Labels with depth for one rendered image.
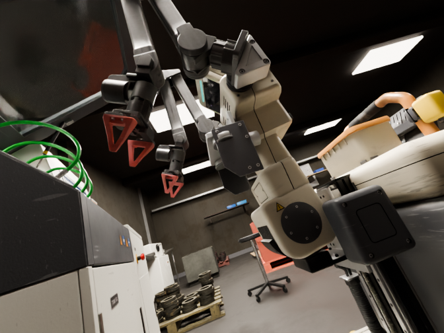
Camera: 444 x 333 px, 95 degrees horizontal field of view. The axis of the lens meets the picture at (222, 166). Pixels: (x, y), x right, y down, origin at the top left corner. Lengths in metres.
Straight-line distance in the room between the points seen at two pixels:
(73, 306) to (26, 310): 0.07
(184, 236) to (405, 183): 7.42
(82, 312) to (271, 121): 0.65
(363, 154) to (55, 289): 0.80
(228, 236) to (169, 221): 2.22
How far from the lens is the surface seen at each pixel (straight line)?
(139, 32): 0.72
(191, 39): 0.62
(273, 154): 0.65
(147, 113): 0.55
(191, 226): 7.73
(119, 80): 0.63
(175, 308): 2.80
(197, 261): 5.03
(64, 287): 0.53
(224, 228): 7.64
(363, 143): 0.73
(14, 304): 0.56
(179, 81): 1.15
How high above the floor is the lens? 0.76
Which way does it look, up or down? 18 degrees up
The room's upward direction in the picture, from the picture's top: 20 degrees counter-clockwise
